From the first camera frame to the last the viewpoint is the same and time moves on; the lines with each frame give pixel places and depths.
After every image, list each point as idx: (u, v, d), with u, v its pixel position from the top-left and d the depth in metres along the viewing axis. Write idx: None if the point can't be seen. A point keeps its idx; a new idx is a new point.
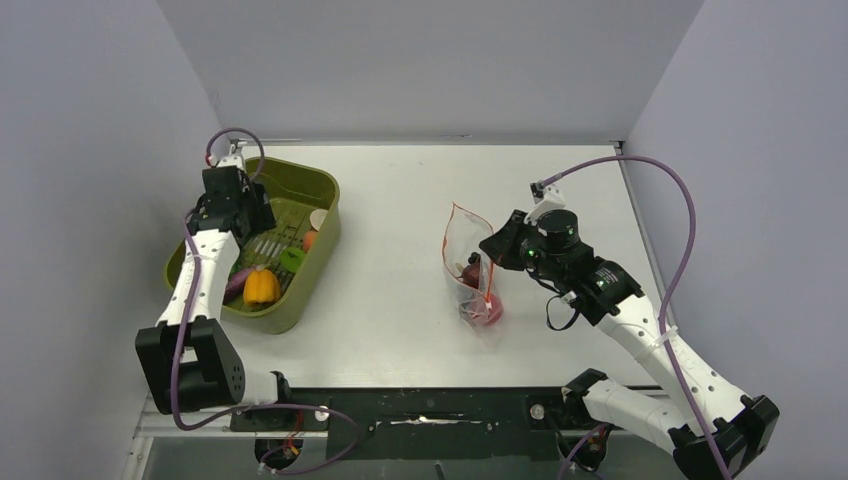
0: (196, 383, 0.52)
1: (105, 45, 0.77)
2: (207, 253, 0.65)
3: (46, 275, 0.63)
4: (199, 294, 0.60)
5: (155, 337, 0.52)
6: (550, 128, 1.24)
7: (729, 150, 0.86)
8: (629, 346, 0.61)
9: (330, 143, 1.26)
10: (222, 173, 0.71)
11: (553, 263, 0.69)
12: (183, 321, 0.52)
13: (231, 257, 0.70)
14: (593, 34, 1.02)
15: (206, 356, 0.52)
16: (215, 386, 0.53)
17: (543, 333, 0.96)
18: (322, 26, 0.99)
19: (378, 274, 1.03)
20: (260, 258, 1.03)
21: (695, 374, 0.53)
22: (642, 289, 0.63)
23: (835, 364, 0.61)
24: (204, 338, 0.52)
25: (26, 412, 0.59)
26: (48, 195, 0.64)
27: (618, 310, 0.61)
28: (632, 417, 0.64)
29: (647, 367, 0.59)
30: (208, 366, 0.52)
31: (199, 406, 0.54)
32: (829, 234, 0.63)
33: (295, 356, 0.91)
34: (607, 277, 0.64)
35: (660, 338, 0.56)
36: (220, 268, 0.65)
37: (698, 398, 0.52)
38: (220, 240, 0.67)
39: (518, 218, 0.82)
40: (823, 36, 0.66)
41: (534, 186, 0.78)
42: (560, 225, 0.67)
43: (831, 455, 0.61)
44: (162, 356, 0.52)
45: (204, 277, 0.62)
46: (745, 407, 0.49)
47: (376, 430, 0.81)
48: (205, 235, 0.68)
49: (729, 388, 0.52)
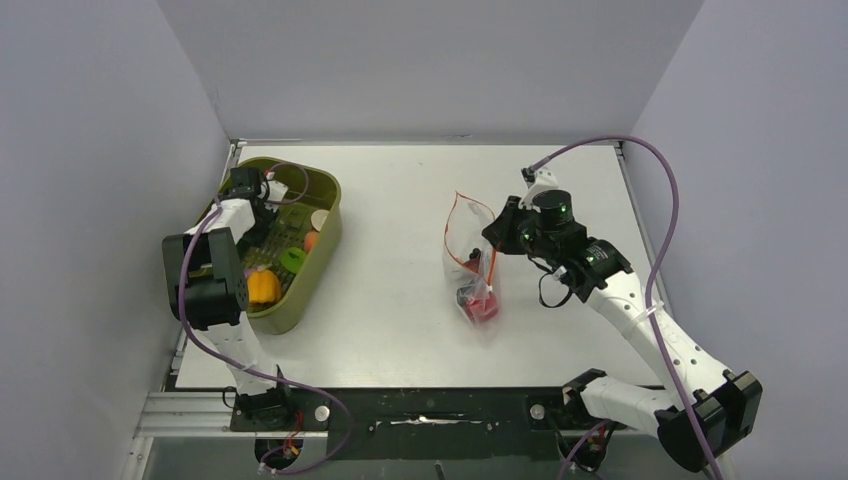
0: (205, 286, 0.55)
1: (105, 44, 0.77)
2: (230, 206, 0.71)
3: (45, 273, 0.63)
4: (217, 223, 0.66)
5: (179, 241, 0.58)
6: (550, 128, 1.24)
7: (727, 148, 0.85)
8: (616, 321, 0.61)
9: (329, 142, 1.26)
10: (253, 172, 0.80)
11: (547, 242, 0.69)
12: (199, 230, 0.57)
13: (247, 222, 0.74)
14: (592, 35, 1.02)
15: (219, 257, 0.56)
16: (221, 290, 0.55)
17: (544, 332, 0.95)
18: (321, 25, 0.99)
19: (380, 274, 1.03)
20: (260, 258, 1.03)
21: (679, 347, 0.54)
22: (632, 266, 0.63)
23: (836, 363, 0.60)
24: (218, 241, 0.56)
25: (25, 410, 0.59)
26: (48, 193, 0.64)
27: (606, 285, 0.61)
28: (628, 411, 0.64)
29: (632, 342, 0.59)
30: (218, 268, 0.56)
31: (205, 312, 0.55)
32: (830, 233, 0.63)
33: (296, 356, 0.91)
34: (598, 254, 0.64)
35: (645, 311, 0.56)
36: (238, 219, 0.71)
37: (679, 370, 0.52)
38: (241, 201, 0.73)
39: (512, 204, 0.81)
40: (823, 35, 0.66)
41: (524, 172, 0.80)
42: (554, 203, 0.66)
43: (825, 452, 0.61)
44: (181, 257, 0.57)
45: (224, 217, 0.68)
46: (727, 381, 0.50)
47: (376, 430, 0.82)
48: (231, 201, 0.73)
49: (712, 363, 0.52)
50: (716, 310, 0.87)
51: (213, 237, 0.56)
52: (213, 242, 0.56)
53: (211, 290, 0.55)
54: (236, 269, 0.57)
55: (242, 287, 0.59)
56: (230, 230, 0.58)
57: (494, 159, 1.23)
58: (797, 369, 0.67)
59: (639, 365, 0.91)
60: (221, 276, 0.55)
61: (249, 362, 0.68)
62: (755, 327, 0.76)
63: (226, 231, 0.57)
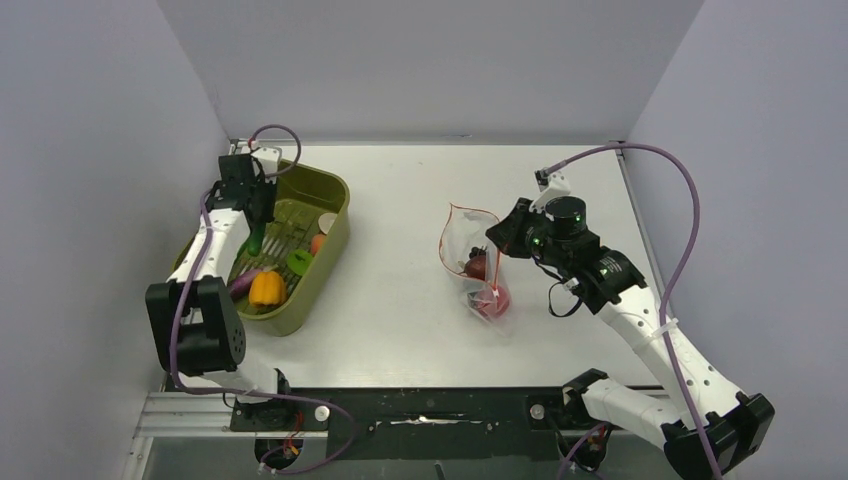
0: (198, 340, 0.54)
1: (104, 45, 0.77)
2: (220, 227, 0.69)
3: (46, 274, 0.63)
4: (208, 259, 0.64)
5: (164, 291, 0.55)
6: (550, 128, 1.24)
7: (727, 149, 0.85)
8: (628, 335, 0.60)
9: (330, 143, 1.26)
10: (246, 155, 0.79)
11: (559, 251, 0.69)
12: (189, 279, 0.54)
13: (238, 237, 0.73)
14: (593, 35, 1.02)
15: (210, 313, 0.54)
16: (215, 345, 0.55)
17: (544, 333, 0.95)
18: (319, 26, 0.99)
19: (387, 276, 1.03)
20: (265, 258, 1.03)
21: (692, 368, 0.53)
22: (646, 281, 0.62)
23: (830, 364, 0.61)
24: (210, 294, 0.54)
25: (27, 410, 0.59)
26: (48, 193, 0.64)
27: (619, 300, 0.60)
28: (630, 414, 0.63)
29: (644, 358, 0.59)
30: (212, 325, 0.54)
31: (195, 363, 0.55)
32: (826, 235, 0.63)
33: (301, 358, 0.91)
34: (612, 266, 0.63)
35: (660, 330, 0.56)
36: (228, 242, 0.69)
37: (692, 390, 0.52)
38: (232, 217, 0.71)
39: (523, 206, 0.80)
40: (820, 37, 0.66)
41: (538, 175, 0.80)
42: (569, 211, 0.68)
43: (822, 453, 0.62)
44: (169, 311, 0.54)
45: (214, 244, 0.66)
46: (740, 404, 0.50)
47: (376, 430, 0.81)
48: (218, 214, 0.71)
49: (725, 385, 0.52)
50: (716, 311, 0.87)
51: (202, 291, 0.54)
52: (203, 295, 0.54)
53: (204, 345, 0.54)
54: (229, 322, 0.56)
55: (236, 334, 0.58)
56: (222, 280, 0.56)
57: (495, 160, 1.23)
58: (794, 370, 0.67)
59: (639, 366, 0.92)
60: (215, 332, 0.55)
61: (249, 387, 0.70)
62: (756, 327, 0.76)
63: (217, 282, 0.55)
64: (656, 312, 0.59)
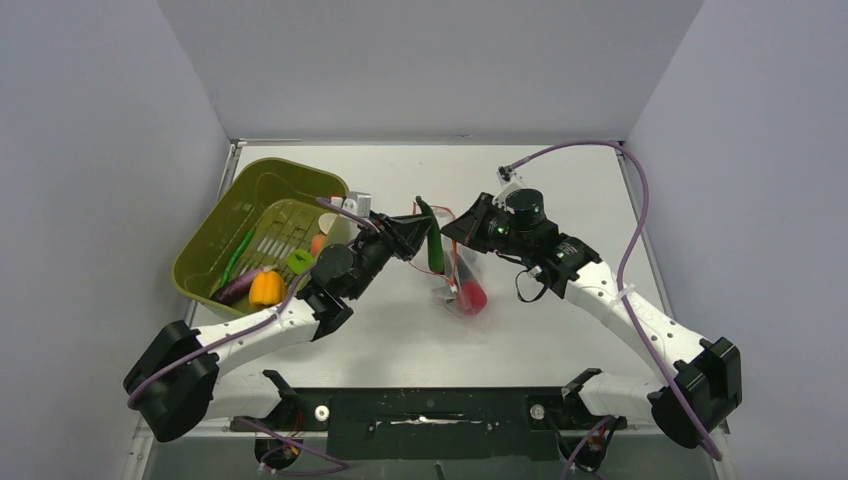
0: (154, 397, 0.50)
1: (101, 44, 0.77)
2: (285, 321, 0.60)
3: (44, 274, 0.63)
4: (237, 341, 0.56)
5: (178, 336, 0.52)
6: (549, 129, 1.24)
7: (727, 149, 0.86)
8: (593, 308, 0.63)
9: (330, 143, 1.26)
10: (339, 271, 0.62)
11: (521, 241, 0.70)
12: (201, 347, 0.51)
13: (302, 336, 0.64)
14: (590, 36, 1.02)
15: (180, 390, 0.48)
16: (159, 414, 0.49)
17: (543, 334, 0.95)
18: (318, 25, 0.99)
19: (386, 275, 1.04)
20: (267, 259, 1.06)
21: (654, 325, 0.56)
22: (601, 256, 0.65)
23: (833, 367, 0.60)
24: (192, 375, 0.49)
25: (31, 408, 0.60)
26: (46, 191, 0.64)
27: (579, 276, 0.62)
28: (621, 397, 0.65)
29: (612, 327, 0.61)
30: (169, 399, 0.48)
31: (140, 406, 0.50)
32: (823, 235, 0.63)
33: (299, 359, 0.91)
34: (568, 250, 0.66)
35: (618, 294, 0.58)
36: (278, 338, 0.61)
37: (657, 346, 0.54)
38: (303, 321, 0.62)
39: (485, 200, 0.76)
40: (818, 35, 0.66)
41: (501, 170, 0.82)
42: (528, 203, 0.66)
43: (823, 457, 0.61)
44: (161, 353, 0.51)
45: (260, 332, 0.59)
46: (704, 349, 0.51)
47: (376, 430, 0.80)
48: (299, 304, 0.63)
49: (688, 334, 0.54)
50: (715, 312, 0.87)
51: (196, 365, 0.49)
52: (190, 370, 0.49)
53: (154, 405, 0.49)
54: (196, 403, 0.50)
55: (191, 418, 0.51)
56: (210, 374, 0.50)
57: (494, 159, 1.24)
58: (795, 371, 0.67)
59: (638, 366, 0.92)
60: (167, 406, 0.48)
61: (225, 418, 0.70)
62: (754, 328, 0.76)
63: (208, 372, 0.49)
64: (615, 283, 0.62)
